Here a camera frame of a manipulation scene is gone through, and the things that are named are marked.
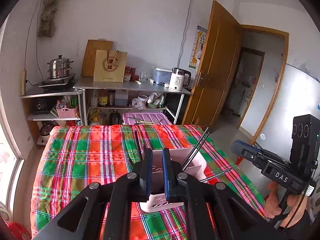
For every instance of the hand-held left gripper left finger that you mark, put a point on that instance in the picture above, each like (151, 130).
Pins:
(150, 172)

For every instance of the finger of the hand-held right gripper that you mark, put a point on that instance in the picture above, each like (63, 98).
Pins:
(260, 158)
(240, 146)

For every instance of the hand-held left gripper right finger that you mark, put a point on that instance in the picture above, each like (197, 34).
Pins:
(165, 172)

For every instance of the pink plastic utensil basket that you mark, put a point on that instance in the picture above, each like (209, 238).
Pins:
(160, 205)

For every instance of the grey metal chopstick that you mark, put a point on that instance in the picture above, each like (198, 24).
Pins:
(217, 174)

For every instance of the black chopstick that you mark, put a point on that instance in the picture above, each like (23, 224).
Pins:
(200, 148)
(195, 148)

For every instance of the person's right forearm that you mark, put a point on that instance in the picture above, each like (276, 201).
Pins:
(303, 227)

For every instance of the person's right hand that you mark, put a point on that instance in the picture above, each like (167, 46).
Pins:
(273, 200)

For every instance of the silver refrigerator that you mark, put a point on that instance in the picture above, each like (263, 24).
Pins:
(287, 100)

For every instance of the purple plastic bin lid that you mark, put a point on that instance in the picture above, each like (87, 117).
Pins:
(147, 118)

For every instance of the dark glass bottle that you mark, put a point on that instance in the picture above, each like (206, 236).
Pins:
(114, 118)

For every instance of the plaid tablecloth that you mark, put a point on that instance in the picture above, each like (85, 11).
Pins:
(82, 160)

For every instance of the white ceramic jar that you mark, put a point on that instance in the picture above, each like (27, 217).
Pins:
(143, 101)

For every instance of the white plastic bag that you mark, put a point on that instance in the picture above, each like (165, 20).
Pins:
(156, 100)

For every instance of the yellow cooking oil bottle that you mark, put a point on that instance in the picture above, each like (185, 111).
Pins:
(97, 117)

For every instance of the grey plastic container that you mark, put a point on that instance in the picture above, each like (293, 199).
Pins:
(121, 98)

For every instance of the wooden door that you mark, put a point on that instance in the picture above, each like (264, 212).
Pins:
(215, 67)

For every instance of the soy sauce bottle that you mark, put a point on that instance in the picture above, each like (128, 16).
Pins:
(102, 99)

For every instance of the metal kitchen shelf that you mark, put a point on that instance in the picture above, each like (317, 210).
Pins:
(130, 86)

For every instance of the white electric kettle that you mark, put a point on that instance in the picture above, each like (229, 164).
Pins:
(178, 81)

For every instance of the clear drinking glass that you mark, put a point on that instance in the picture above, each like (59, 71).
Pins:
(143, 77)

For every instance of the clear blue-lidded plastic container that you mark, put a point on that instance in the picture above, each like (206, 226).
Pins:
(161, 76)

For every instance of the red lidded jar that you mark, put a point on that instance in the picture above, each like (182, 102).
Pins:
(127, 73)
(135, 73)

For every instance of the pink woven basket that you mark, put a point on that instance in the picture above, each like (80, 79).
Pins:
(67, 111)

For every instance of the rice cooker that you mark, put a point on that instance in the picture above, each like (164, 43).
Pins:
(46, 130)

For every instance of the tan paper gift bag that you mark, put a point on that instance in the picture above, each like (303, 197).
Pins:
(110, 66)

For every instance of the metal stove stand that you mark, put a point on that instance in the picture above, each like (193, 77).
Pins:
(50, 93)

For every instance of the black kitchen appliance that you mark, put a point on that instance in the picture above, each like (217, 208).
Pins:
(41, 106)

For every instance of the gas stove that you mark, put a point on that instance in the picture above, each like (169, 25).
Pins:
(58, 81)

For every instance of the wooden cutting board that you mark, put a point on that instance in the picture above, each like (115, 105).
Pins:
(91, 55)

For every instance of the steel steamer pot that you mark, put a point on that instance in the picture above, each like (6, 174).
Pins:
(59, 67)

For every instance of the red plastic bag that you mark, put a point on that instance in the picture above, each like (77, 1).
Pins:
(18, 231)

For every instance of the beige power strip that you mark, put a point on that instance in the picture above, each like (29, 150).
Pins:
(24, 82)

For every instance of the wooden door frame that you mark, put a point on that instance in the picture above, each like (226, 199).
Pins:
(280, 67)

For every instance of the wall poster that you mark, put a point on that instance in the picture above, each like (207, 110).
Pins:
(197, 47)

